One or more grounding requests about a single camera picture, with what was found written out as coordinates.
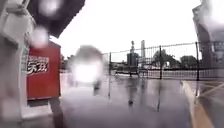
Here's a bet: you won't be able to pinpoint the distant tower building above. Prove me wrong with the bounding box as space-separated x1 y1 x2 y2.
125 39 148 68

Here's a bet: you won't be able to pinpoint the black metal fence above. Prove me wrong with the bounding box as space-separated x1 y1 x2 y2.
101 40 224 82

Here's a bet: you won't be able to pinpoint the trees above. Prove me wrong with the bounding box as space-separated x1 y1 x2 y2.
151 49 200 70

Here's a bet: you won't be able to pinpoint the red sign box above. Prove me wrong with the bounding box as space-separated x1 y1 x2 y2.
25 41 63 101

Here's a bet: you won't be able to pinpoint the yellow kerb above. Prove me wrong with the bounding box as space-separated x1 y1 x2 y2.
180 79 217 128

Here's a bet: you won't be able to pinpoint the grey building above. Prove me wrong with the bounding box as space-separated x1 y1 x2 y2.
191 0 224 70

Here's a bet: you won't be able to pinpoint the white building with dark awning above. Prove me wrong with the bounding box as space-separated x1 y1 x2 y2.
0 0 86 128

